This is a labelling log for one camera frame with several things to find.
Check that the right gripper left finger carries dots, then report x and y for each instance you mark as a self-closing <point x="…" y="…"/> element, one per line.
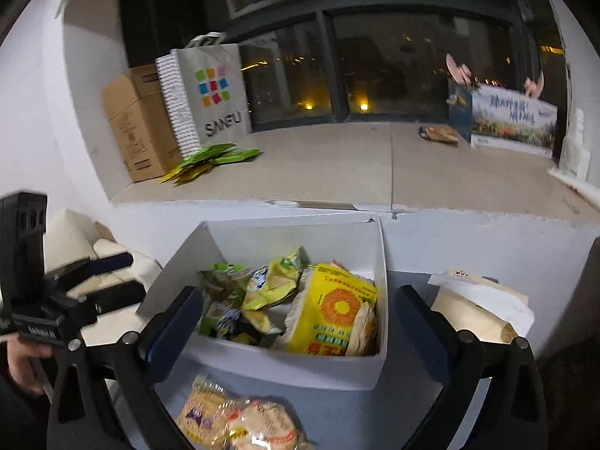
<point x="142" y="360"/>

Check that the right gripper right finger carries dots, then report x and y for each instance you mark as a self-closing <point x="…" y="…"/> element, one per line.
<point x="452" y="358"/>

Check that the left hand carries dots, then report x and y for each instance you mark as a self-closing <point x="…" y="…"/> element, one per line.
<point x="20" y="352"/>

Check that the tissue paper pack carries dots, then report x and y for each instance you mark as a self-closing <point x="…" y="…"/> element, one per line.
<point x="493" y="312"/>

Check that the purple label cracker packet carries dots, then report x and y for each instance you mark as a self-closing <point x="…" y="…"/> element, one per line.
<point x="203" y="418"/>

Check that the yellow sunflower seed bag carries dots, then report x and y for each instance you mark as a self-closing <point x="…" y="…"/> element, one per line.
<point x="334" y="314"/>

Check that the red label cracker packet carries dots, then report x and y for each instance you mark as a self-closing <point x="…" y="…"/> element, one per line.
<point x="262" y="424"/>

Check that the green crumpled snack bag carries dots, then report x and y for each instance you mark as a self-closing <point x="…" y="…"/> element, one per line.
<point x="269" y="286"/>

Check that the green flat packets pile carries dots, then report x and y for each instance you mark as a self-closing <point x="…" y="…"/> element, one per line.
<point x="206" y="159"/>

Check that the brown cardboard box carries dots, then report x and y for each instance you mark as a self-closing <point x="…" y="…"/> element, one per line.
<point x="136" y="110"/>

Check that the brown snack on windowsill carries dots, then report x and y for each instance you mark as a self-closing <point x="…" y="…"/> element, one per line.
<point x="440" y="133"/>

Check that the printed landscape box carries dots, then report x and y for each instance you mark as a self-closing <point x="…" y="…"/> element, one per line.
<point x="491" y="116"/>

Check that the white SANFU shopping bag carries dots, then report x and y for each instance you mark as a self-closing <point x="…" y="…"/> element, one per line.
<point x="204" y="93"/>

